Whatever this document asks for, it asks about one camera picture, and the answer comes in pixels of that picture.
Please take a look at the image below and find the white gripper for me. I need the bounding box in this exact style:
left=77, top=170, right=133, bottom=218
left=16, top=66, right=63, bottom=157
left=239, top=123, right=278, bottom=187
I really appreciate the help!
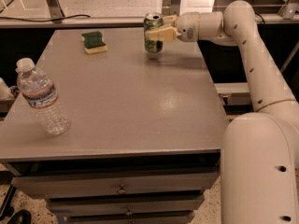
left=145, top=12, right=200, bottom=42

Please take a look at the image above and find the green soda can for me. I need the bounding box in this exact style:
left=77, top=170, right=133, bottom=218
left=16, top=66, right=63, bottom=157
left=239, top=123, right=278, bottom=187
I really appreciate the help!
left=144, top=12, right=163, bottom=53

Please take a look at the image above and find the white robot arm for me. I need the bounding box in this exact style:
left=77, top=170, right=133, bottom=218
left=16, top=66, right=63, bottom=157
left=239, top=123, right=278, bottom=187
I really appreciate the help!
left=145, top=0, right=299, bottom=224

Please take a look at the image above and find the green and yellow sponge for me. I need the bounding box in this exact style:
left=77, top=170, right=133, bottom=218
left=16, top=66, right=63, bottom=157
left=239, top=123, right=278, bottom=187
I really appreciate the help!
left=81, top=31, right=107, bottom=54

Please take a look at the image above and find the grey drawer cabinet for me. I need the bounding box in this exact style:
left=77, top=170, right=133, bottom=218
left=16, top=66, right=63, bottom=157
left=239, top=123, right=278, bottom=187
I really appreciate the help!
left=0, top=28, right=228, bottom=224

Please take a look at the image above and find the clear plastic water bottle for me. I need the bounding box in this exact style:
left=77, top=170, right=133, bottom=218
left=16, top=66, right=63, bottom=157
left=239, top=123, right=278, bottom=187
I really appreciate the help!
left=16, top=58, right=70, bottom=135

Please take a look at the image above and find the top drawer knob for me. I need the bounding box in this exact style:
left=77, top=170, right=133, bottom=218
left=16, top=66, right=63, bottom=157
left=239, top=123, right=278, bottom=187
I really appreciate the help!
left=117, top=184, right=127, bottom=195

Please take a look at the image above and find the drawer knob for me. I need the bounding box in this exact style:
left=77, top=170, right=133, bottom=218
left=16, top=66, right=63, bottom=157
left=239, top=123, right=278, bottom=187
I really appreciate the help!
left=117, top=184, right=127, bottom=195
left=125, top=206, right=133, bottom=217

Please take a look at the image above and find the white object at left edge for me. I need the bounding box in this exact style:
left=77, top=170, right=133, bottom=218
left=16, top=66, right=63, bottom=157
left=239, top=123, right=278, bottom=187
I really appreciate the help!
left=0, top=77, right=11, bottom=99

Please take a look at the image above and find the black shoe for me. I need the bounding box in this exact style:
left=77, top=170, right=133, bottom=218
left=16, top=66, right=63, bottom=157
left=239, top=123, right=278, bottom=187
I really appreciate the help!
left=7, top=209, right=32, bottom=224

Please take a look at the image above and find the black cable on ledge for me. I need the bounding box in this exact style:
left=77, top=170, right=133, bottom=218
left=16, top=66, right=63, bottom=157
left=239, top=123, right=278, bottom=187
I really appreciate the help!
left=0, top=14, right=92, bottom=23

